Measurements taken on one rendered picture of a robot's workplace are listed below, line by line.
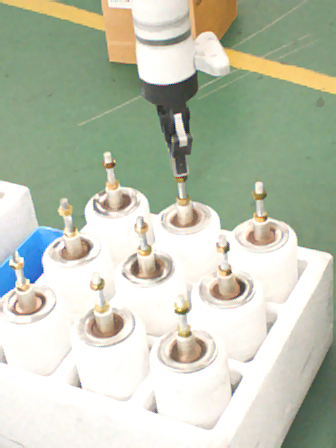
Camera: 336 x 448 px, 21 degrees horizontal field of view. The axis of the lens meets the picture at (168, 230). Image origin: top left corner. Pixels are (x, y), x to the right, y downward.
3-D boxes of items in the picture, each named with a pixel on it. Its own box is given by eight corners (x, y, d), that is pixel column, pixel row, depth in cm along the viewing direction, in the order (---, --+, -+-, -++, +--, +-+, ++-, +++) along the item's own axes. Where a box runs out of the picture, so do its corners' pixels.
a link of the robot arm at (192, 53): (233, 74, 115) (229, 29, 111) (145, 92, 114) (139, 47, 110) (215, 43, 122) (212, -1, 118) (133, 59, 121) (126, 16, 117)
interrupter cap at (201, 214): (153, 233, 131) (152, 229, 131) (169, 202, 136) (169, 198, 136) (203, 239, 129) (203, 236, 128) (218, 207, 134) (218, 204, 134)
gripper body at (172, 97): (132, 56, 120) (142, 117, 126) (144, 86, 113) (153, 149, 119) (188, 45, 121) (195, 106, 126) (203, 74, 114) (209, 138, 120)
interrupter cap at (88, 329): (78, 310, 120) (77, 307, 119) (135, 304, 120) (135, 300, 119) (75, 352, 114) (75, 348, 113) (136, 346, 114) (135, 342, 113)
